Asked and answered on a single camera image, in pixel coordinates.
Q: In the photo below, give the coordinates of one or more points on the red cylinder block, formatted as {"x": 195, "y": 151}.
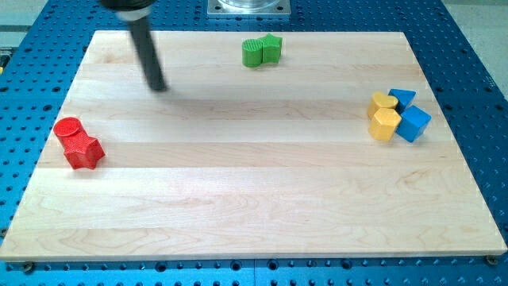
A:
{"x": 68, "y": 131}

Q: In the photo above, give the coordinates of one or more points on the yellow hexagon block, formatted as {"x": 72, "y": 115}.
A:
{"x": 383, "y": 124}

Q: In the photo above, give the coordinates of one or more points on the green cylinder block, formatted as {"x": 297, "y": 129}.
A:
{"x": 252, "y": 53}

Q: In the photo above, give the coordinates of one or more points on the blue cube block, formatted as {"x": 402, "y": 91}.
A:
{"x": 413, "y": 123}

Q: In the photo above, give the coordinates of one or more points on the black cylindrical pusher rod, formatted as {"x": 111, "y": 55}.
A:
{"x": 142, "y": 39}

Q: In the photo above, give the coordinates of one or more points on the light wooden board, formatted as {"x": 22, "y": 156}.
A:
{"x": 234, "y": 162}

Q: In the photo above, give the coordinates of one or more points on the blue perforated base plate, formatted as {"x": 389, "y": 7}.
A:
{"x": 41, "y": 70}

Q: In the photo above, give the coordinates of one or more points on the red star block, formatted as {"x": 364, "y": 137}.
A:
{"x": 82, "y": 151}

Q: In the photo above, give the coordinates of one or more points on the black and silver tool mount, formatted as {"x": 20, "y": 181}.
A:
{"x": 129, "y": 10}

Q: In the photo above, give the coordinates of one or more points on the green star block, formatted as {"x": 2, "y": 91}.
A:
{"x": 272, "y": 48}

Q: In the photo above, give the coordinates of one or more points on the yellow heart block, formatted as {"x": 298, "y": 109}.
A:
{"x": 381, "y": 100}

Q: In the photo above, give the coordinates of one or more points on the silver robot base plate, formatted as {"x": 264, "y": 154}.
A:
{"x": 248, "y": 7}

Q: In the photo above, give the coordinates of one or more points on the blue triangle block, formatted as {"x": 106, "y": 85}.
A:
{"x": 404, "y": 97}

